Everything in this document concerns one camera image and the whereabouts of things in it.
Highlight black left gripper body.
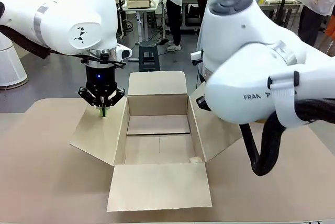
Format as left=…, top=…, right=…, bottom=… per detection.
left=85, top=65, right=118, bottom=102

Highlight brown cardboard box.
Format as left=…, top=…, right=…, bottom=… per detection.
left=69, top=71, right=243, bottom=213

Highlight black plastic step stool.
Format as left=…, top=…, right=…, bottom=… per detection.
left=138, top=42, right=161, bottom=72

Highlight white height-adjustable desk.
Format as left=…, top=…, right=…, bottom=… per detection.
left=121, top=0, right=164, bottom=61

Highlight person white top black trousers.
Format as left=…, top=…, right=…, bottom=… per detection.
left=161, top=0, right=184, bottom=52

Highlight white cone-shaped floor device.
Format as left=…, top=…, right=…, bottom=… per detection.
left=0, top=35, right=29, bottom=89

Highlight person pale shirt dark trousers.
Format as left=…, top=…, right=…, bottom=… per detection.
left=297, top=0, right=335, bottom=50

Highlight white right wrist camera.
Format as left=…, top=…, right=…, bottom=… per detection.
left=190, top=50, right=204, bottom=65

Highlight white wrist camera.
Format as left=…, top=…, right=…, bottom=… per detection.
left=190, top=50, right=204, bottom=65
left=115, top=42, right=133, bottom=62

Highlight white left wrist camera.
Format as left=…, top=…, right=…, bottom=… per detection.
left=115, top=42, right=133, bottom=62

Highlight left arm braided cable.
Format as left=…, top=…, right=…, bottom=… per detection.
left=0, top=25, right=127, bottom=69

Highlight white velcro cable strap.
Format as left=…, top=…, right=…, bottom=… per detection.
left=268, top=71, right=300, bottom=128

